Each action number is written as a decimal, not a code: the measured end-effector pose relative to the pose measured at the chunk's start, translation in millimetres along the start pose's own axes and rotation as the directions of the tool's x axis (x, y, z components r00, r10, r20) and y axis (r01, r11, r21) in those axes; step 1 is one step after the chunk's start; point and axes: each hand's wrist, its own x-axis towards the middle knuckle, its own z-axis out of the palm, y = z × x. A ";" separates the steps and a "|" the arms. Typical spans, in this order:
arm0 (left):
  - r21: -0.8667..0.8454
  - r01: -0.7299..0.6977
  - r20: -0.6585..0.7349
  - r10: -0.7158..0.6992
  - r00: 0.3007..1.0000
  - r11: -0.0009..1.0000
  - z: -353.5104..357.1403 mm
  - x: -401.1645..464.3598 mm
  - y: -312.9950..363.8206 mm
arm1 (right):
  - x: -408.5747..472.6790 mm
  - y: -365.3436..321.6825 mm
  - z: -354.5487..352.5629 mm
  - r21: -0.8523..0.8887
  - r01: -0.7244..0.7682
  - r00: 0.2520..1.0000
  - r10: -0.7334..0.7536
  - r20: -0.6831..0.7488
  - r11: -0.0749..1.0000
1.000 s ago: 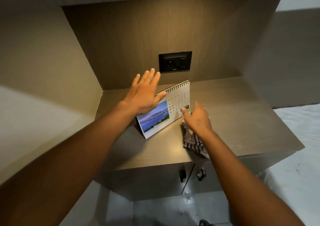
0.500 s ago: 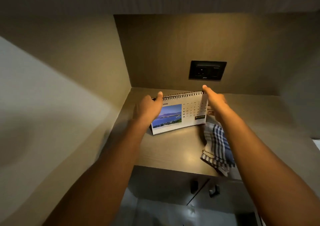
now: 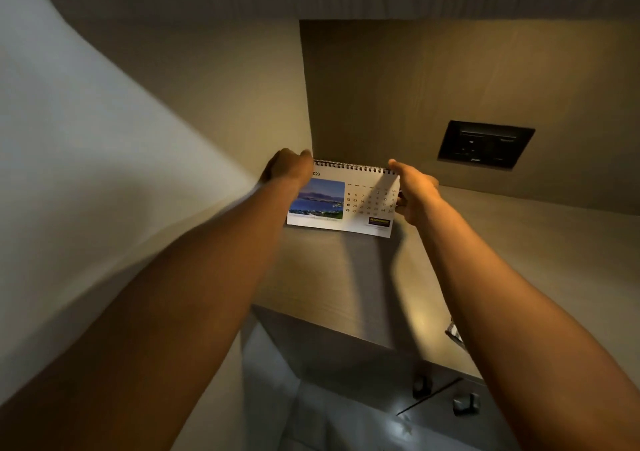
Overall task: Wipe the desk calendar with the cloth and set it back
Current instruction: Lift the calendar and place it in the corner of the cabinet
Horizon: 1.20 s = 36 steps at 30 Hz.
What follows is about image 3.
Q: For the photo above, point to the person's right hand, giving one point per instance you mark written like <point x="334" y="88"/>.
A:
<point x="419" y="192"/>

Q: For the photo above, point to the person's left hand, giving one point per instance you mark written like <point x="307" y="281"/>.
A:
<point x="285" y="167"/>

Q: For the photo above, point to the person's left fingers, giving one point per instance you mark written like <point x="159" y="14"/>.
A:
<point x="306" y="163"/>

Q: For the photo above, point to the white spiral desk calendar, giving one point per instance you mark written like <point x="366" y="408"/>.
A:
<point x="345" y="201"/>

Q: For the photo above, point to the person's right forearm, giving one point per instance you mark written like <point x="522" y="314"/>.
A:
<point x="520" y="335"/>

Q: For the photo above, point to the person's left forearm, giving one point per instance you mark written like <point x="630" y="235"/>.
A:
<point x="150" y="315"/>

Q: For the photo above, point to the crinkled silver wrapper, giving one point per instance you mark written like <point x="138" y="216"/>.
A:
<point x="454" y="333"/>

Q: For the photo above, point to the dark cabinet knob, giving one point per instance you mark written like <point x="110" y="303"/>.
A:
<point x="466" y="404"/>
<point x="421" y="384"/>

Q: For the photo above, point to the black wall socket panel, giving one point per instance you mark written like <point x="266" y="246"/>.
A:
<point x="485" y="144"/>

